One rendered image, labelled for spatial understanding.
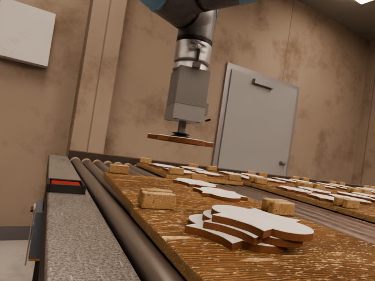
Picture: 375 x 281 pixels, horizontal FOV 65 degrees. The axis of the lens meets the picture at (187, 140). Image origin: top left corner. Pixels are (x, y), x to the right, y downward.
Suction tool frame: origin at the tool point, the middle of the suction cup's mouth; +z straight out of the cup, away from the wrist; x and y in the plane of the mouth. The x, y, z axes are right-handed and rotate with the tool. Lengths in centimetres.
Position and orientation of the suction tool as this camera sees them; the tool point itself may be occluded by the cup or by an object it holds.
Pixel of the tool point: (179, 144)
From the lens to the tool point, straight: 60.6
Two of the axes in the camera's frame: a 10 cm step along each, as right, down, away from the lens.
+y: -2.7, -0.2, 9.6
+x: -9.5, -1.5, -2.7
